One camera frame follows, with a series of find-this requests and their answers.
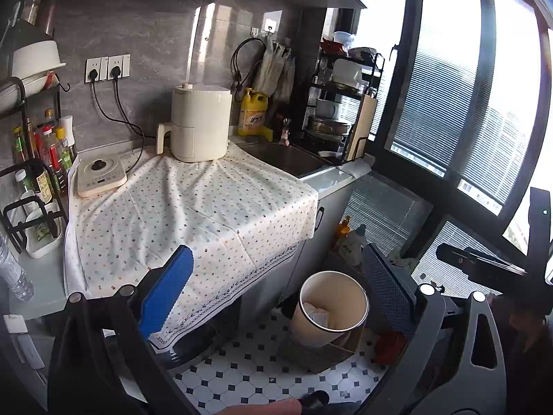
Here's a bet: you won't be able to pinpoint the white dish cloth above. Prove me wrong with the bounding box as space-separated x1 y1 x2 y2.
339 158 376 178

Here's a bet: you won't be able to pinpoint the person's leg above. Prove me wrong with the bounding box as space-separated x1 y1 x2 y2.
212 398 303 415

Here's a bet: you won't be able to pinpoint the wooden cutting board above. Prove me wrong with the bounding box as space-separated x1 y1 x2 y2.
343 94 378 163

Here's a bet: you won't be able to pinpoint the white enamel pot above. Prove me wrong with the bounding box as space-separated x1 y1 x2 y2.
315 99 342 119

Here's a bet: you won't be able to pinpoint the black dish rack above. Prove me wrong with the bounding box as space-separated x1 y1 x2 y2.
304 52 385 163

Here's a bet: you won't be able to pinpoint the white plastic colander bowl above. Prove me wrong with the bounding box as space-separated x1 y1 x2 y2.
11 40 66 79

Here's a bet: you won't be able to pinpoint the hanging clear plastic bags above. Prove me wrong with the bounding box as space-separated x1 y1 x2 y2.
281 54 300 101

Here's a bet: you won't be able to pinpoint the round steel pan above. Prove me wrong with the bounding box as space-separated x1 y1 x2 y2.
308 114 352 136

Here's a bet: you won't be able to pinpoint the white wall socket strip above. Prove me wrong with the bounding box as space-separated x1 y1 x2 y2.
85 54 131 83

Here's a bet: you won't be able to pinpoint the person's right hand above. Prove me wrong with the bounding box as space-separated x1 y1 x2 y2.
487 294 553 355

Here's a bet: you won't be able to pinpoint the clear plastic water bottle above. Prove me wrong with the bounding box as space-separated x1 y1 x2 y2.
0 233 35 303

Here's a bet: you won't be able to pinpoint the orange bottle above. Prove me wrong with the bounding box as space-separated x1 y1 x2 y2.
335 216 352 251

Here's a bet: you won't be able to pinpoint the yellow detergent pump bottle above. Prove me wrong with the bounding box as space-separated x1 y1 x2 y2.
238 87 269 137

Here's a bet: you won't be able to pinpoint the white induction cooktop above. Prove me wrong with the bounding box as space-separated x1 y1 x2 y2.
77 153 128 199

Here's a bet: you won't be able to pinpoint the black power cable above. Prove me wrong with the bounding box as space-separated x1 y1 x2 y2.
88 69 148 174
110 66 158 139

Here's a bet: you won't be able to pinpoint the cream round trash bin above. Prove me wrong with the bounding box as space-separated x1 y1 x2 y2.
291 270 370 349

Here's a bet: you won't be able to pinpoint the black window frame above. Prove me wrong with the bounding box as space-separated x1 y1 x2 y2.
363 0 553 269

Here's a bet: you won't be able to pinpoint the black coiled cable with plug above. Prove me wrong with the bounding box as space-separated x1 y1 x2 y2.
231 38 265 96

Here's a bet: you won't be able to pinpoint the cream air fryer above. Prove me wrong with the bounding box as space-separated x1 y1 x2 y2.
156 83 233 164

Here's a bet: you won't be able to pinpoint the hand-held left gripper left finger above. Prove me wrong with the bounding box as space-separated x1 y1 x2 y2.
47 244 195 415

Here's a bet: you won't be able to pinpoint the floral white tablecloth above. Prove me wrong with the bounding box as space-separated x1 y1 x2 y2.
64 140 319 357

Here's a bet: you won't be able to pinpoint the black wire spice rack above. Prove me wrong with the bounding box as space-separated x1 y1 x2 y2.
0 75 72 253

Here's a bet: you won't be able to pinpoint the red plastic bag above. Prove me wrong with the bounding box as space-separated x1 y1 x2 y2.
374 331 409 366

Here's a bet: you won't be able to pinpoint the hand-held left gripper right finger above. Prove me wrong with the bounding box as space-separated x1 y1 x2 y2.
362 243 508 415

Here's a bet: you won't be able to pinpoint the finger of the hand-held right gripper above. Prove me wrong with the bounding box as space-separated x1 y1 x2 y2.
435 243 530 288

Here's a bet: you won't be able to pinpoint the dark round object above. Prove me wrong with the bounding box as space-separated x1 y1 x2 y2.
164 320 225 370

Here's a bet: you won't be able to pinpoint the white plastic tray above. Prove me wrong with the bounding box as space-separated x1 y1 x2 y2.
24 201 65 260

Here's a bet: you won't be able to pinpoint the row of condiment bottles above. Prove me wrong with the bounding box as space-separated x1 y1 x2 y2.
11 108 78 195

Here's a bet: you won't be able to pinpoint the black slipper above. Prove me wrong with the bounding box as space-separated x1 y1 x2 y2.
298 390 331 411

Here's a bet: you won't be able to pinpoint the stainless steel sink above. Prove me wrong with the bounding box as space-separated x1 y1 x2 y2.
235 140 333 179

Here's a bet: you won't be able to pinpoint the white sink cabinet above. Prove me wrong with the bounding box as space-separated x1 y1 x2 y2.
242 168 372 307

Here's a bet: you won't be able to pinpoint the hanging white plastic bags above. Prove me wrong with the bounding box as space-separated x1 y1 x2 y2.
253 37 286 98

